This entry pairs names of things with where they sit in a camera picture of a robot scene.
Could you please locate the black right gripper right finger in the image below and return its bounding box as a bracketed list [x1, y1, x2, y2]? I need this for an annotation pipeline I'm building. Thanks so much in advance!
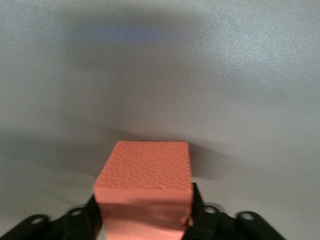
[184, 182, 288, 240]

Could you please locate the orange foam block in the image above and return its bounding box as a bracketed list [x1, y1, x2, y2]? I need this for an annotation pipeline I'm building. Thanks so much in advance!
[92, 140, 194, 240]

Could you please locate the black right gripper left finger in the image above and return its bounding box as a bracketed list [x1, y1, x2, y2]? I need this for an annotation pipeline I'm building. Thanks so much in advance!
[0, 194, 104, 240]

